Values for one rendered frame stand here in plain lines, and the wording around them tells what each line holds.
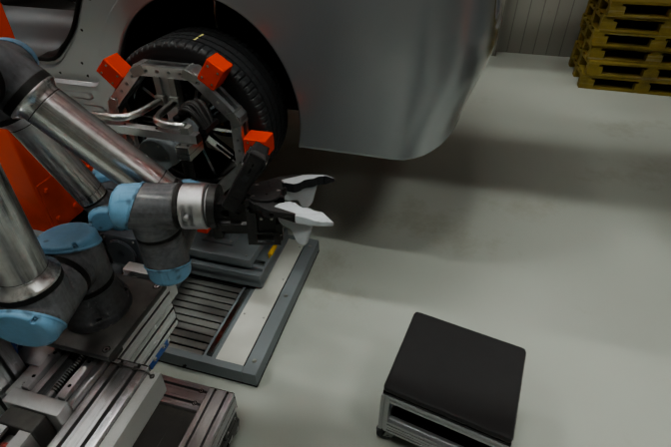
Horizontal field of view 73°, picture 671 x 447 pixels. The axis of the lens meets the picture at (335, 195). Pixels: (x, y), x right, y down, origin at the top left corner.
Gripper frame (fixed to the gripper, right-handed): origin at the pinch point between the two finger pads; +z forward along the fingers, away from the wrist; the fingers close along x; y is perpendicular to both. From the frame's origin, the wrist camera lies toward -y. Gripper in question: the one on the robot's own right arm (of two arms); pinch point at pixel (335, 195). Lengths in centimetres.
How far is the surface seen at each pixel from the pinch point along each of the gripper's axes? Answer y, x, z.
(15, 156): 27, -80, -110
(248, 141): 24, -89, -32
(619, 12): 4, -358, 242
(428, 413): 90, -30, 29
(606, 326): 112, -91, 121
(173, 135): 17, -74, -53
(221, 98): 9, -90, -40
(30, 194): 42, -82, -112
